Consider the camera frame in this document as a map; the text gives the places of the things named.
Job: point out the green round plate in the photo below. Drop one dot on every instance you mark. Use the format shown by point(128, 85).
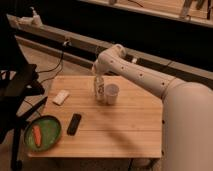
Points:
point(50, 128)

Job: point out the white rectangular sponge block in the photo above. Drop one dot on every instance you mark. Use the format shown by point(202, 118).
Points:
point(60, 97)

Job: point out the white patterned bottle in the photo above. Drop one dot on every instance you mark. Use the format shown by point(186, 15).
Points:
point(99, 88)

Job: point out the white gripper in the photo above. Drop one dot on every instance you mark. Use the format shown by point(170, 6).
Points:
point(96, 70)

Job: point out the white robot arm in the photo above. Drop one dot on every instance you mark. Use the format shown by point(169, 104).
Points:
point(155, 82)

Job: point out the orange carrot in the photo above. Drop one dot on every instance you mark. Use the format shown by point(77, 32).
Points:
point(37, 135)

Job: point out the wooden table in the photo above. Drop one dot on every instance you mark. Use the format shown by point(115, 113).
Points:
point(131, 128)

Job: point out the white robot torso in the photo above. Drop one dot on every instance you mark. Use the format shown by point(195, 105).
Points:
point(188, 128)

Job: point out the white paper cup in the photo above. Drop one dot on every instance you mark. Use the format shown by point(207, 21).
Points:
point(111, 93)

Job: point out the black remote control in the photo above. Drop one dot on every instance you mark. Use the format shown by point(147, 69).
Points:
point(73, 125)

